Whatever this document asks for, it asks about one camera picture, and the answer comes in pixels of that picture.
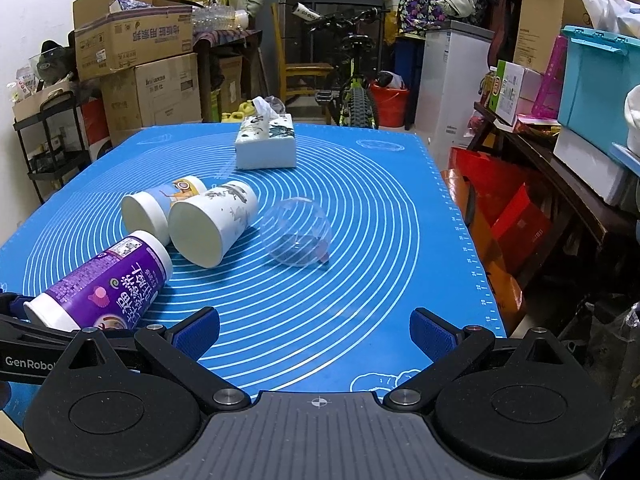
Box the large cardboard box lower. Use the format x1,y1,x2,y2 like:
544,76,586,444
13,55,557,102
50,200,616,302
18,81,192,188
100,53,202,146

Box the purple paper cup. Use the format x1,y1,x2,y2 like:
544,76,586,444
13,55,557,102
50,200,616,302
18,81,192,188
24,231,172,332

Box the blue silicone mat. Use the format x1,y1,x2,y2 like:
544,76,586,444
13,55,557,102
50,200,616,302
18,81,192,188
1,124,506,394

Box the white chest freezer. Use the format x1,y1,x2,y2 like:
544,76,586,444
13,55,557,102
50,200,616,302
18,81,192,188
414,21,494,170

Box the red plastic bucket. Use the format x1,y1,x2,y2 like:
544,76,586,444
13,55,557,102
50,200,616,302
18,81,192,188
369,84,409,128

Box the clear plastic dome cup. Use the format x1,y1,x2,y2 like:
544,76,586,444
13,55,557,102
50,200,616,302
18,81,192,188
259,197,332,268

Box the black metal shelf rack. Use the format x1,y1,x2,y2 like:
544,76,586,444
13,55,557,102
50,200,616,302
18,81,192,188
13,81,113,203

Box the white ink-print paper cup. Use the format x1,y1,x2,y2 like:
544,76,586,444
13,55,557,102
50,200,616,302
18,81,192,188
168,181,259,269

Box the black green bicycle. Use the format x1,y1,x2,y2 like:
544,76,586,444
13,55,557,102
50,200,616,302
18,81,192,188
293,2,388,129

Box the wooden chair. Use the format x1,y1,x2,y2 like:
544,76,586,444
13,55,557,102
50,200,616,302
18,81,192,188
270,2,332,103

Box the tall brown cardboard box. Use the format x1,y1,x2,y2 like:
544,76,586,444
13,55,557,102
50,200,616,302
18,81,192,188
513,0,592,74

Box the open cardboard box top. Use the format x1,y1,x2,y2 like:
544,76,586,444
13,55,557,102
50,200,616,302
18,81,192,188
73,0,204,81

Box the teal plastic storage bin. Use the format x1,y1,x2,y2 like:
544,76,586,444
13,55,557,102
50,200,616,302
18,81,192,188
558,25,639,153

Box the white tissue box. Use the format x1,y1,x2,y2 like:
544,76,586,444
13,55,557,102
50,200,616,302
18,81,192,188
234,96,297,170

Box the red gift box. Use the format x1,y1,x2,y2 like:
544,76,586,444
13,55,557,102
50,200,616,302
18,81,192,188
442,148,553,275

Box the blue cartoon paper cup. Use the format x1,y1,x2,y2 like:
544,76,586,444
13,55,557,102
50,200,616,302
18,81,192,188
120,176,207,246

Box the green white product box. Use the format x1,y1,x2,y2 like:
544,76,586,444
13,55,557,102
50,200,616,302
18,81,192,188
488,61,542,126

